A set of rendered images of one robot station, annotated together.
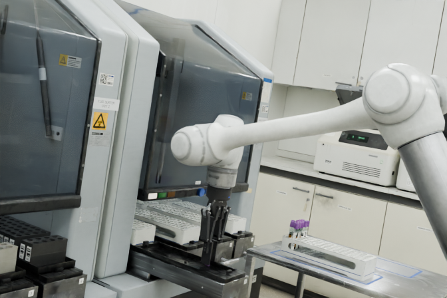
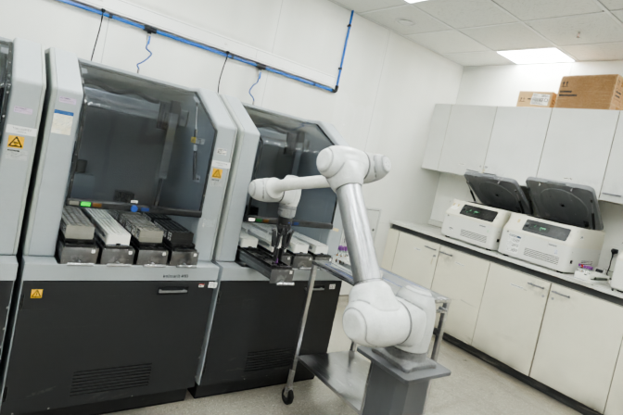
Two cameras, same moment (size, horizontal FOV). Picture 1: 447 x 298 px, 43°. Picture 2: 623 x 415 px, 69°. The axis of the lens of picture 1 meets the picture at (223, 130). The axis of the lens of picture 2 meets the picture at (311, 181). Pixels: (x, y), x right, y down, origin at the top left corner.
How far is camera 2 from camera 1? 101 cm
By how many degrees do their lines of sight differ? 19
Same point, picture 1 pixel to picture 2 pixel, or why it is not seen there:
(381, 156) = (488, 226)
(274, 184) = (413, 243)
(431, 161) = (344, 199)
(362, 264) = not seen: hidden behind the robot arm
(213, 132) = (269, 182)
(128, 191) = (235, 214)
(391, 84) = (324, 156)
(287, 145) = (437, 216)
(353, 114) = not seen: hidden behind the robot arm
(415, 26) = (528, 128)
